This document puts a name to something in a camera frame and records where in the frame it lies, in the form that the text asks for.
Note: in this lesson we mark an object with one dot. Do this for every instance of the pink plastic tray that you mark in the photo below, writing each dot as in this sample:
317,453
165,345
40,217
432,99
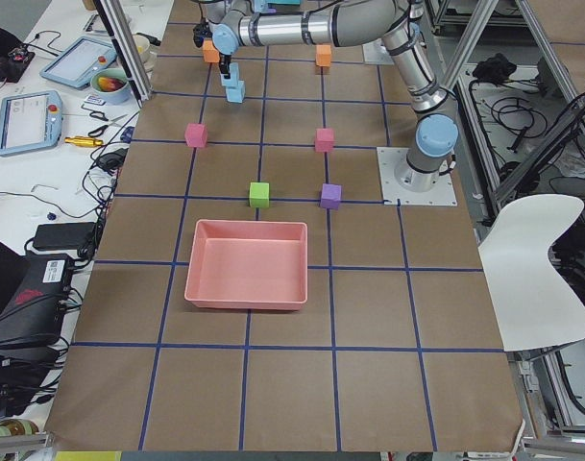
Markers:
238,264

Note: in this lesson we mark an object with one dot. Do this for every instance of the teal plastic tray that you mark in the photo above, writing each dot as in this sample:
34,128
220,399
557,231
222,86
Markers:
285,5

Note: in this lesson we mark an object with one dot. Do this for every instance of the purple block near pink tray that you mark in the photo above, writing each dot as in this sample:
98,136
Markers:
331,196

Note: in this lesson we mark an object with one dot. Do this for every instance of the brass cylinder tool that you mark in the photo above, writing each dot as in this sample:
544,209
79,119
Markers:
84,141

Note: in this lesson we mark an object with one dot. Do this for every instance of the cream bowl with lemon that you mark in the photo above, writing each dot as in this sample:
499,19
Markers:
143,47

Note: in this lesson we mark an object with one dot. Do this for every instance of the teach pendant far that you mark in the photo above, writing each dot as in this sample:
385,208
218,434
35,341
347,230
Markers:
78,64

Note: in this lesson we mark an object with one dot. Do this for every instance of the green block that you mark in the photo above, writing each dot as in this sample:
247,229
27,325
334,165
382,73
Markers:
259,195

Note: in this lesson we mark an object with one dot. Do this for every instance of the orange block back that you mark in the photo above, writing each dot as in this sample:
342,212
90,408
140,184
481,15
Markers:
323,55

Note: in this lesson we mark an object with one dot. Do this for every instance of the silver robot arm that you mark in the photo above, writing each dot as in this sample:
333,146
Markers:
236,24

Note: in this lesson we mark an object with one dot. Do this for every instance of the white chair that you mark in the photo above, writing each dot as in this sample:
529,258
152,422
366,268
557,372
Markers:
534,306

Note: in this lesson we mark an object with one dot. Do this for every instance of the pink block back left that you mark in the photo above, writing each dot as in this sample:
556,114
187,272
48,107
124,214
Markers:
324,140

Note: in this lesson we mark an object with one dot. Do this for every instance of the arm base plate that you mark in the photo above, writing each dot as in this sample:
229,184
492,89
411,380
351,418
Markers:
376,53
401,185

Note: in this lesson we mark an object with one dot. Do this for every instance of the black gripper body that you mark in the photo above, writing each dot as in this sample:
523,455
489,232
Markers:
225,62

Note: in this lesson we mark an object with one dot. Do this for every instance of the teach pendant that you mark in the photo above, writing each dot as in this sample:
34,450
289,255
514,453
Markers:
30,122
78,64

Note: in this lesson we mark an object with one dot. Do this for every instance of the orange block front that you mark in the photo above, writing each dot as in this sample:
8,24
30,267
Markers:
210,53

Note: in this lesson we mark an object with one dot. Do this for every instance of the teach pendant near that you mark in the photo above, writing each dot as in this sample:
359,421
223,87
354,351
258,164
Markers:
30,122

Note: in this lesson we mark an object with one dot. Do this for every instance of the aluminium frame post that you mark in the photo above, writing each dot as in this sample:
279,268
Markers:
118,29

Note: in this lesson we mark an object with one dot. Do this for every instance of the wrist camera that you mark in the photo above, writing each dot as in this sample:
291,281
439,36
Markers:
201,33

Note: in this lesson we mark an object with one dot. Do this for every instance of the orange block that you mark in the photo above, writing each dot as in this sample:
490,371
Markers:
323,55
210,53

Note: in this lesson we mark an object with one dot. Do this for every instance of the black power adapter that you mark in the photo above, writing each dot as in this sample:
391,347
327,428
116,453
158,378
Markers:
65,236

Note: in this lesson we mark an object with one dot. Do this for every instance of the black computer box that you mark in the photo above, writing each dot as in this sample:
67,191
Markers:
31,312

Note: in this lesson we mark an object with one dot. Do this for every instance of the blue bowl with fruit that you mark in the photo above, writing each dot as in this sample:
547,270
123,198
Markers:
111,85

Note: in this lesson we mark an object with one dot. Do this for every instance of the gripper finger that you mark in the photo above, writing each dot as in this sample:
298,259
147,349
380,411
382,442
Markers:
225,73

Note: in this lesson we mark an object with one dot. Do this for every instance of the pink block front left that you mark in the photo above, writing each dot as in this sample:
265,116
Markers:
195,135

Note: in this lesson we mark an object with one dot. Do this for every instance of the light blue block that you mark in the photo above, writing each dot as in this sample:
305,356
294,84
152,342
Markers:
236,93
232,78

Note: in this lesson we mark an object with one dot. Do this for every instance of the black scissors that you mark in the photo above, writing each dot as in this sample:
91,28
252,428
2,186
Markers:
106,123

